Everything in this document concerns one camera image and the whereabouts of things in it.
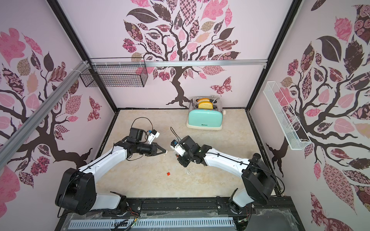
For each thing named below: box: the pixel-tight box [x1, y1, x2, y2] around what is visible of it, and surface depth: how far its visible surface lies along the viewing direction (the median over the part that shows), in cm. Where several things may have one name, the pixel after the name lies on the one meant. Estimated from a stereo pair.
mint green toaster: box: [185, 95, 224, 131], surface depth 101 cm
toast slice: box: [198, 101, 214, 110], surface depth 99 cm
